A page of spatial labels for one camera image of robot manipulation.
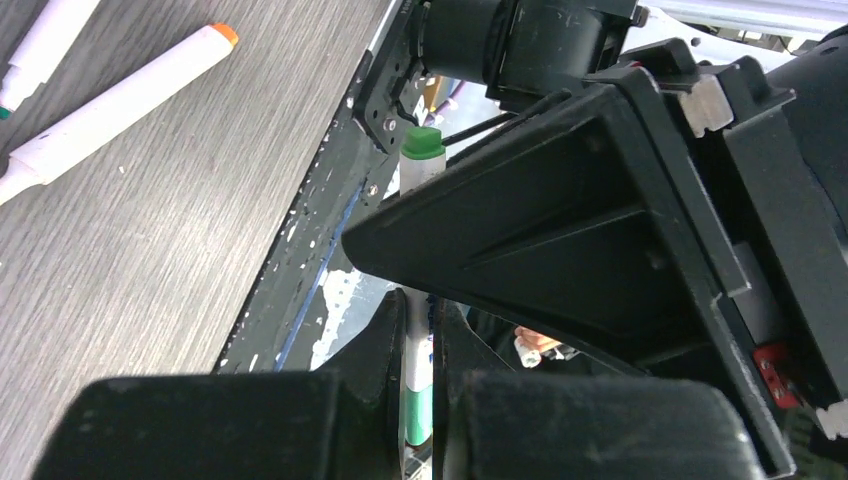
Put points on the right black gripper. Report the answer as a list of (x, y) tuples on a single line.
[(768, 201)]

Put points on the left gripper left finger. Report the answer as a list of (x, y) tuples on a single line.
[(340, 421)]

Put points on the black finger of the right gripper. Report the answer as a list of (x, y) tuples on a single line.
[(571, 222)]

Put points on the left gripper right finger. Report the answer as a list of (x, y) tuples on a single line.
[(491, 422)]

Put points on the orange cap white marker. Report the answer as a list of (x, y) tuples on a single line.
[(65, 144)]

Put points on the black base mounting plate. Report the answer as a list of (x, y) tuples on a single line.
[(295, 307)]

